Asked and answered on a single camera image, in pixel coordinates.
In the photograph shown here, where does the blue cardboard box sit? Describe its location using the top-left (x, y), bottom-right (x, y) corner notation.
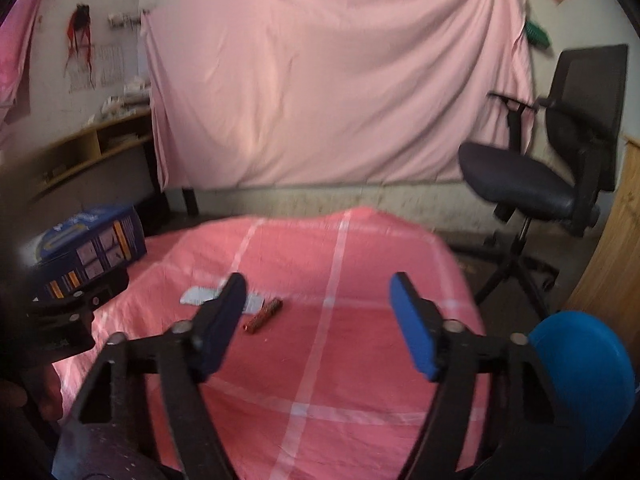
top-left (27, 205), bottom-right (146, 300)

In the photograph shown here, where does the wooden shelf desk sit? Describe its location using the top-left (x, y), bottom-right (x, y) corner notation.
top-left (25, 108), bottom-right (162, 205)

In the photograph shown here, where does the wooden cabinet panel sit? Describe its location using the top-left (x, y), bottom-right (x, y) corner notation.
top-left (564, 134), bottom-right (640, 346)

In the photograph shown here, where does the pink checked table cloth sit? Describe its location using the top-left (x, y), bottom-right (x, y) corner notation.
top-left (52, 206), bottom-right (490, 480)

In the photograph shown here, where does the black office chair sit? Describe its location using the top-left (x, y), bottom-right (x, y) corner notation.
top-left (451, 44), bottom-right (629, 318)

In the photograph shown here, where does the pink curtain left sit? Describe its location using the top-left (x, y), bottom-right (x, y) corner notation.
top-left (1, 0), bottom-right (41, 122)

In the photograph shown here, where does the red wall ornament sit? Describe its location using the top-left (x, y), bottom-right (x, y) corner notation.
top-left (65, 3), bottom-right (93, 79)

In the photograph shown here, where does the pink hanging wall sheet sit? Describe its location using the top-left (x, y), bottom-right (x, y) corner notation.
top-left (142, 0), bottom-right (533, 190)

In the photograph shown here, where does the green brush on wall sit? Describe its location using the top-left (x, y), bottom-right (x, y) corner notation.
top-left (524, 20), bottom-right (551, 51)

